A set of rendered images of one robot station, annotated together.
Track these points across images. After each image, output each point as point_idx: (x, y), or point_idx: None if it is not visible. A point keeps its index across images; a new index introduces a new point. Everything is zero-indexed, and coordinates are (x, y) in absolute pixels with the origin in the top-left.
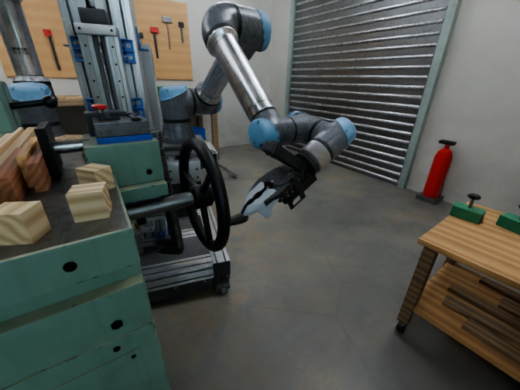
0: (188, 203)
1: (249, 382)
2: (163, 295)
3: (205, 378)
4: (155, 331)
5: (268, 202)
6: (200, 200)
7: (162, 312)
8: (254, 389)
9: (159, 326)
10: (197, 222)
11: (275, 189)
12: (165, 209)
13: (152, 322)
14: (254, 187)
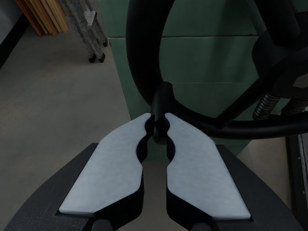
0: (260, 35)
1: (173, 225)
2: (297, 178)
3: None
4: (110, 48)
5: None
6: (258, 45)
7: (281, 178)
8: (165, 226)
9: (263, 171)
10: (288, 121)
11: (72, 215)
12: (247, 5)
13: (108, 37)
14: (222, 166)
